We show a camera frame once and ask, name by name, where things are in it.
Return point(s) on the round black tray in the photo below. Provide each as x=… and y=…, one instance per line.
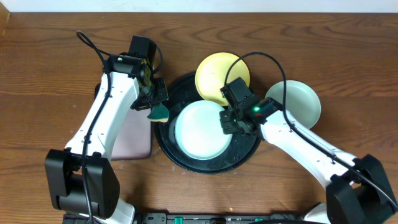
x=182, y=92

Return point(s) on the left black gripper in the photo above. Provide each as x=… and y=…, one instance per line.
x=163, y=96

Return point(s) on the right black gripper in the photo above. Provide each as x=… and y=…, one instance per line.
x=228, y=129

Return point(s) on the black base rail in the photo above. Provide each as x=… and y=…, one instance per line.
x=163, y=218

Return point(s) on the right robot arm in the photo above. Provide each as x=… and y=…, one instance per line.
x=357, y=189

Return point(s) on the black rectangular sponge tray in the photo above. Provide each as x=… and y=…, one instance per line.
x=121, y=133

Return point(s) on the light green plate front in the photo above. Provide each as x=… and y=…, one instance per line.
x=198, y=131

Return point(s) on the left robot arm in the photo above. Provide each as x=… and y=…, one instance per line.
x=80, y=177

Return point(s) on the yellow plate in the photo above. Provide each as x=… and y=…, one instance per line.
x=210, y=76

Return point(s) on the light green plate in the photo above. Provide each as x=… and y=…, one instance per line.
x=198, y=131
x=303, y=103

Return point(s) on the green yellow sponge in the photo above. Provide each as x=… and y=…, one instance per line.
x=158, y=113

